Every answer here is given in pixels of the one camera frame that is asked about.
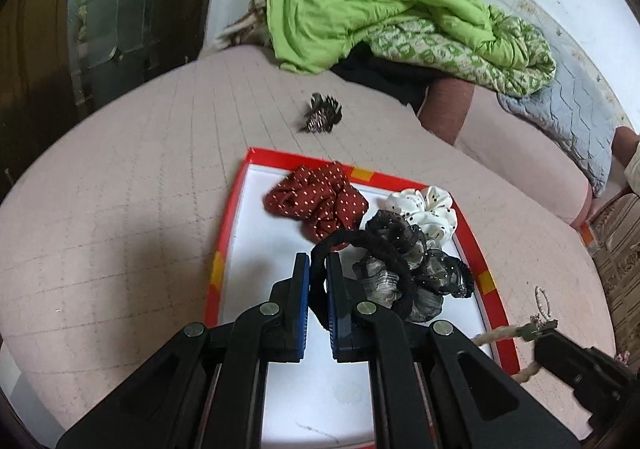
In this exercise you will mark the black sheer scrunchie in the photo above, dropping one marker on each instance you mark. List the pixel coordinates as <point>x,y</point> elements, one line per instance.
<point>440,271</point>

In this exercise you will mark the grey shiny scrunchie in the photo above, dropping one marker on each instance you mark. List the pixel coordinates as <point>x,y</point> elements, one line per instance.
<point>425,304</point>

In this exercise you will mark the brown fringed cloth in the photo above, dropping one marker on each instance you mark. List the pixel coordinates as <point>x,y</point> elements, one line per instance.
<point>245,26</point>

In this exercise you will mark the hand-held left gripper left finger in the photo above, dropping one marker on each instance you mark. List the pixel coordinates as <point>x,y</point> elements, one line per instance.
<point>300,309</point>

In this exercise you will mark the wooden door with glass panel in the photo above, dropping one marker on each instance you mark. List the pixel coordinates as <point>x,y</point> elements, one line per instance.
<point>100,14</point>

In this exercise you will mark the dark cloth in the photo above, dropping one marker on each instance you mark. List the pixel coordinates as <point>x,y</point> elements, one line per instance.
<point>385,74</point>

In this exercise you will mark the black rhinestone hair claw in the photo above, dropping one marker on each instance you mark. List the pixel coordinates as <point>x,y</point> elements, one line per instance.
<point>321,115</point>

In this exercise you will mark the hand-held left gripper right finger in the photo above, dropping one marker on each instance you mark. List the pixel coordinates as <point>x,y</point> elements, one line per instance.
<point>336,314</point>

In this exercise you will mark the grey quilted pillow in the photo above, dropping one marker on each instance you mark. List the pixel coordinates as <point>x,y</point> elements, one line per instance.
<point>575,114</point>

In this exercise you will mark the pink bolster pillow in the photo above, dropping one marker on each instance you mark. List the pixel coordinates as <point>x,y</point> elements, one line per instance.
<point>505,144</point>

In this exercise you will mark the red-rimmed white tray box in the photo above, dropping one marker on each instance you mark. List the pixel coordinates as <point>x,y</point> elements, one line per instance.
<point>260,209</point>

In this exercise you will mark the white black-dotted scrunchie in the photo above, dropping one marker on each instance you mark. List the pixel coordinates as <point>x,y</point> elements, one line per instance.
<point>430,209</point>

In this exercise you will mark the striped floral sofa cushion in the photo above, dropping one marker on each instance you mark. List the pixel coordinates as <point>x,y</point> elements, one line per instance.
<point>620,259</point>

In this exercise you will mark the clear bottle with orange label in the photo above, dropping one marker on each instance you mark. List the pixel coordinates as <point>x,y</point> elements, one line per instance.
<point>589,235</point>

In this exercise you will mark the red polka dot scrunchie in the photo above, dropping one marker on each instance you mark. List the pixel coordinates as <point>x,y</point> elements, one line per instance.
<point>320,204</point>

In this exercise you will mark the pearl hair loop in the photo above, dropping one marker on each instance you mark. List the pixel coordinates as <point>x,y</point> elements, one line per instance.
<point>542,304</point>

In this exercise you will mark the green quilt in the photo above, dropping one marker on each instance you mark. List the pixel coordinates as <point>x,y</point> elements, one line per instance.
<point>390,4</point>

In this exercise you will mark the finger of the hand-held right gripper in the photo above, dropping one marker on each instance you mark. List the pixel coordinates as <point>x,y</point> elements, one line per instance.
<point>575,364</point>

